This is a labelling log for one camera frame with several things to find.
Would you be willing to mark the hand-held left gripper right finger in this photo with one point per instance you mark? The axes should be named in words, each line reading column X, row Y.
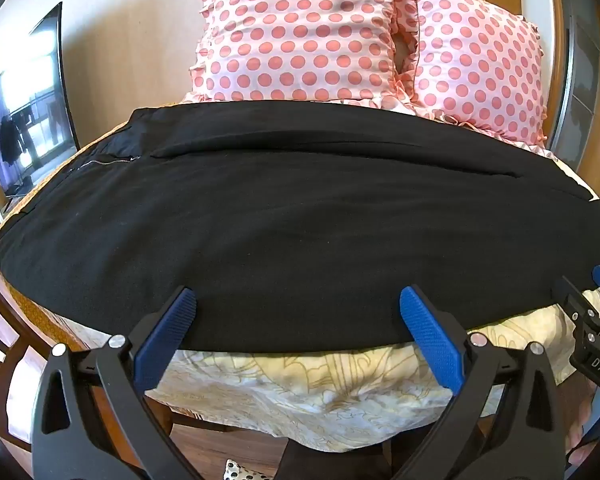
column 431, row 341

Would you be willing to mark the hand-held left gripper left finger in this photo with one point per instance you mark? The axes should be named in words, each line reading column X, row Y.
column 164, row 341

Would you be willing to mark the black pants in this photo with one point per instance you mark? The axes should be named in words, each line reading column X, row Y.
column 290, row 230

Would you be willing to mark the person's right hand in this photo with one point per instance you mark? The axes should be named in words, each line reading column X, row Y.
column 582, row 417

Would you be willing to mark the yellow patterned blanket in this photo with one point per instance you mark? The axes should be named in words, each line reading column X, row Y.
column 310, row 400

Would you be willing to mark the wooden chair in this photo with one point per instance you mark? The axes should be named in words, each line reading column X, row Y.
column 15, row 360

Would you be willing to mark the white black-dotted cloth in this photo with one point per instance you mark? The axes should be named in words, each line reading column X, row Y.
column 242, row 471

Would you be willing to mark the dark cloth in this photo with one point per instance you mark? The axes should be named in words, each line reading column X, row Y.
column 335, row 462

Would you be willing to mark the metal framed wardrobe door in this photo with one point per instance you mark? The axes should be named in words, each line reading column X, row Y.
column 587, row 80

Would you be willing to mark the pink polka dot pillow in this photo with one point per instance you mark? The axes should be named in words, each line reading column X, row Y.
column 480, row 70
column 300, row 35

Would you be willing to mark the flat screen television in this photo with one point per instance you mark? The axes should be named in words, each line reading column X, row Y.
column 27, row 120

